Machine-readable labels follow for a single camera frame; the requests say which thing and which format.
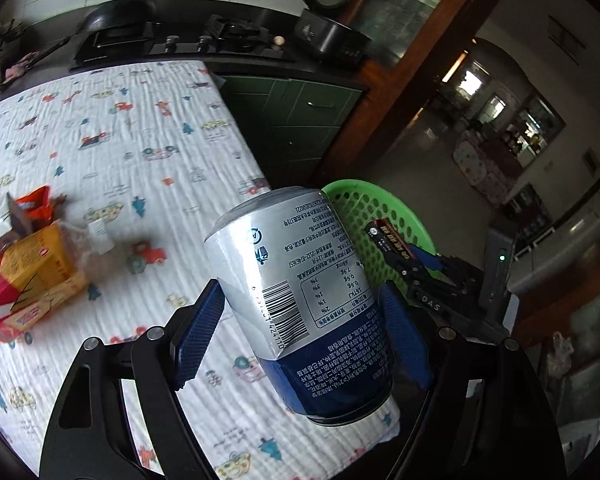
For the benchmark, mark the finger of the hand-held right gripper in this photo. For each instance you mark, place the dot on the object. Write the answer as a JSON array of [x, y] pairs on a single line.
[[407, 272], [432, 260]]

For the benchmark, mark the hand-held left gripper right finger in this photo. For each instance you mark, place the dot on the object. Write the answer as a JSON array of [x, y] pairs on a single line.
[[405, 340]]

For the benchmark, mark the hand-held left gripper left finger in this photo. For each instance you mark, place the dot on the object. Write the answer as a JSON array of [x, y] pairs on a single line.
[[197, 335]]

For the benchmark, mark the red and black small packet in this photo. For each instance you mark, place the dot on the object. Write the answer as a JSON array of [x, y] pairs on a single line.
[[387, 237]]

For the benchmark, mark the green plastic basket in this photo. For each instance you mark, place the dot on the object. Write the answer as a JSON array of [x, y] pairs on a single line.
[[360, 210]]

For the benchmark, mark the blue and silver drink can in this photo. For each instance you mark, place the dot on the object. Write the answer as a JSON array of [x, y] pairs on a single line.
[[290, 270]]

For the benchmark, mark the white floor air conditioner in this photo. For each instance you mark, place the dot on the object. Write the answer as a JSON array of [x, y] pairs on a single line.
[[580, 230]]

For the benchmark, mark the pastel baby playpen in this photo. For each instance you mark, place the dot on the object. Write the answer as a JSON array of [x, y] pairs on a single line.
[[480, 170]]

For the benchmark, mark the orange and red drink carton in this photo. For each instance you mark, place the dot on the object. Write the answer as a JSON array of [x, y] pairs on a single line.
[[40, 265]]

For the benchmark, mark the green base cabinet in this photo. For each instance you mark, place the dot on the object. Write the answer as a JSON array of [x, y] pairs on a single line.
[[290, 110]]

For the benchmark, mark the white printed blanket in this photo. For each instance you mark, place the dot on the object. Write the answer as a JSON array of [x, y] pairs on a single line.
[[155, 110]]

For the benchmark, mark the black rice cooker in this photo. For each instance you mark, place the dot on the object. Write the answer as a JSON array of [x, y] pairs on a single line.
[[330, 35]]

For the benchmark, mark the wooden glass-door cabinet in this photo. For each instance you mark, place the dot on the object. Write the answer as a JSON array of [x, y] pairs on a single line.
[[415, 10]]

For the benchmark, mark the white egg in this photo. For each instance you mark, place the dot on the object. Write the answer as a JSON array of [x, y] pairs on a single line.
[[278, 40]]

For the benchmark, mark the black gas stove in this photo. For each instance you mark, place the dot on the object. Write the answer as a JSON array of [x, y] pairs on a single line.
[[180, 51]]

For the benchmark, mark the pink cloth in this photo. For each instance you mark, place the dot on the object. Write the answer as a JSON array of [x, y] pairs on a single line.
[[21, 66]]

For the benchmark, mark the black wok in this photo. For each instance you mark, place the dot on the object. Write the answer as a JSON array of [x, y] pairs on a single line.
[[120, 12]]

